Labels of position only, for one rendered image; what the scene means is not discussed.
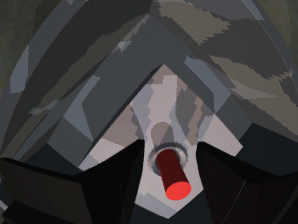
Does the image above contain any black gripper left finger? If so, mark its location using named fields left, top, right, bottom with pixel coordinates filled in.
left=0, top=139, right=145, bottom=224

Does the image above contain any dark red peg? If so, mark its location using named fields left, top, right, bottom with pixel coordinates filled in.
left=156, top=149, right=192, bottom=200

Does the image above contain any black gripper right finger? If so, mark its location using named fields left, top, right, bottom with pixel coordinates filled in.
left=196, top=141, right=298, bottom=224

